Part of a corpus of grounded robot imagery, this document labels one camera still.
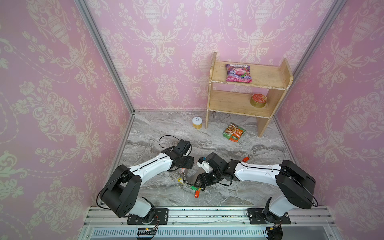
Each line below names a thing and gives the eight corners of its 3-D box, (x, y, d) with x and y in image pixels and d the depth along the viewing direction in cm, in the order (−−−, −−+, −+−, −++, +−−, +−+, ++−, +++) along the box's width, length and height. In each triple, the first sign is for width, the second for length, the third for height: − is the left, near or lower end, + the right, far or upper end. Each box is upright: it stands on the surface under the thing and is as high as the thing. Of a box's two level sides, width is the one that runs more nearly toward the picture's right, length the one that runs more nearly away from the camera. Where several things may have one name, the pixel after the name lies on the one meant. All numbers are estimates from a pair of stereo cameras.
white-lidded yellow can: (192, 129, 112) (192, 124, 107) (192, 121, 117) (192, 116, 112) (202, 129, 112) (202, 124, 107) (201, 121, 117) (202, 116, 112)
